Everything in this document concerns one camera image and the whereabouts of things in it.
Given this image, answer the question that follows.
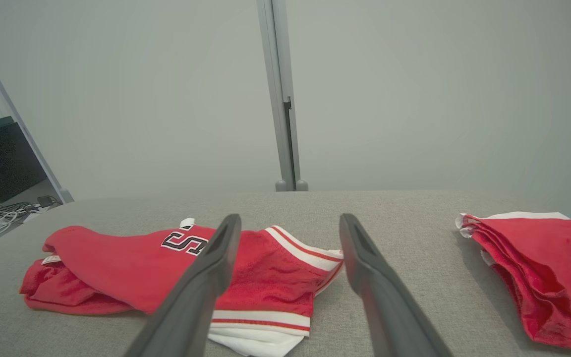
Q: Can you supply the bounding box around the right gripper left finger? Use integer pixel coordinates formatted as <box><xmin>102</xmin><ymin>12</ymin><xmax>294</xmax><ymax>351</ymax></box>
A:
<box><xmin>124</xmin><ymin>214</ymin><xmax>242</xmax><ymax>357</ymax></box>

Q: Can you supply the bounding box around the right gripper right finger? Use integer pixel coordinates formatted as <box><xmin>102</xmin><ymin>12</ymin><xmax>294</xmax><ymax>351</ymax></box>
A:
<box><xmin>339</xmin><ymin>213</ymin><xmax>452</xmax><ymax>357</ymax></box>

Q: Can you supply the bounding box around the red Bulls 23 jersey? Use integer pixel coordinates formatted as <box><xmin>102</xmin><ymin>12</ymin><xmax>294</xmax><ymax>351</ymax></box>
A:
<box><xmin>19</xmin><ymin>218</ymin><xmax>345</xmax><ymax>357</ymax></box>

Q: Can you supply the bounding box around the red white sports garment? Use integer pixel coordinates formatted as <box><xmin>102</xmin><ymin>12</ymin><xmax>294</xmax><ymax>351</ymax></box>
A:
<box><xmin>455</xmin><ymin>212</ymin><xmax>571</xmax><ymax>353</ymax></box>

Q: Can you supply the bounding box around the black equipment cabinet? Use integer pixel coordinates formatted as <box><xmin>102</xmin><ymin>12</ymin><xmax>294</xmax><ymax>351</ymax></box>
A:
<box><xmin>0</xmin><ymin>121</ymin><xmax>48</xmax><ymax>203</ymax></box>

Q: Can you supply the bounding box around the white floor cable bundle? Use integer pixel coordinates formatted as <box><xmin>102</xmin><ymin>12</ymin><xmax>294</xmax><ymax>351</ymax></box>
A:
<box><xmin>0</xmin><ymin>159</ymin><xmax>43</xmax><ymax>235</ymax></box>

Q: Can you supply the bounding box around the slanted grey partition post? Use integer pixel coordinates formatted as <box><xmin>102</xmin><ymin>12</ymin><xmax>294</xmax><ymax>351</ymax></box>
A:
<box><xmin>0</xmin><ymin>22</ymin><xmax>74</xmax><ymax>204</ymax></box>

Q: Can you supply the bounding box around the grey metal partition post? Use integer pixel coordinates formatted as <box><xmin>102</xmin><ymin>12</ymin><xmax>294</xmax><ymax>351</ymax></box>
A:
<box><xmin>257</xmin><ymin>0</ymin><xmax>302</xmax><ymax>191</ymax></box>

